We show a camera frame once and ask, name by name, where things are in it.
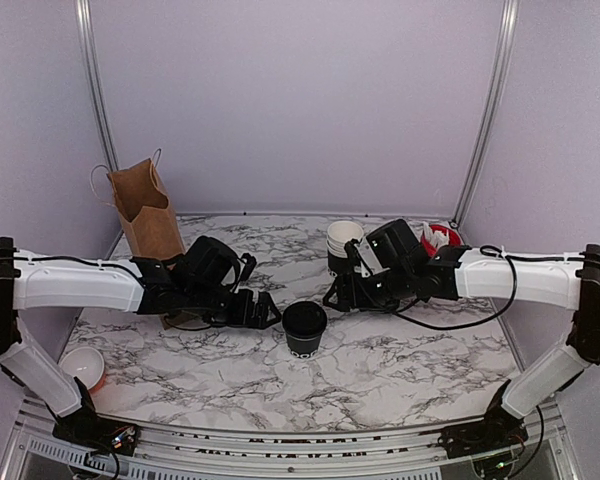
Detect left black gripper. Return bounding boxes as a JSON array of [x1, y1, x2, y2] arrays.
[[184, 282, 282, 329]]

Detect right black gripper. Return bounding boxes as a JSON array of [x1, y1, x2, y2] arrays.
[[323, 264, 415, 313]]

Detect black plastic cup lid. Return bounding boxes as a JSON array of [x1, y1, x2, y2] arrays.
[[282, 301, 328, 339]]

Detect brown paper bag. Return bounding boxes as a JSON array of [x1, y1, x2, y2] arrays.
[[93, 148, 185, 264]]

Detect single black paper cup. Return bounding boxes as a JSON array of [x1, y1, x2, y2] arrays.
[[285, 333, 322, 359]]

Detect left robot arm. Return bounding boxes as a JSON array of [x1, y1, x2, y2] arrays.
[[0, 236, 282, 455]]

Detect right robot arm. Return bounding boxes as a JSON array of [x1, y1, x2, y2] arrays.
[[323, 219, 600, 458]]

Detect stack of paper cups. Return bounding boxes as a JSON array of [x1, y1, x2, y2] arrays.
[[326, 220, 364, 275]]

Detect white packets in container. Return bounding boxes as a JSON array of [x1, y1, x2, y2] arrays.
[[421, 223, 451, 251]]

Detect red cylindrical container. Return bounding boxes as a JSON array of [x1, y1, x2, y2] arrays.
[[421, 223, 463, 257]]

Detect orange white bowl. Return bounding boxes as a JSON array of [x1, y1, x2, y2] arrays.
[[60, 346, 106, 393]]

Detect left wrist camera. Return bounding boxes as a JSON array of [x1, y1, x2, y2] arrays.
[[232, 253, 257, 291]]

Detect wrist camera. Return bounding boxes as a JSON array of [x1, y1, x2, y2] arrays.
[[232, 253, 257, 291], [355, 239, 385, 278]]

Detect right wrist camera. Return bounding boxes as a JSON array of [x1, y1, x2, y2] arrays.
[[355, 239, 385, 278]]

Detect right aluminium frame post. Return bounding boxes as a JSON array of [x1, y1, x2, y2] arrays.
[[452, 0, 520, 227]]

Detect aluminium frame post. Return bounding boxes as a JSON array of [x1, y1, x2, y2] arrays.
[[452, 0, 520, 227], [75, 0, 131, 221]]

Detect front aluminium rail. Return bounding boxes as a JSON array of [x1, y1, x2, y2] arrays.
[[0, 398, 583, 479]]

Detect left aluminium frame post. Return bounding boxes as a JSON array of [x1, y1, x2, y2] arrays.
[[75, 0, 131, 221]]

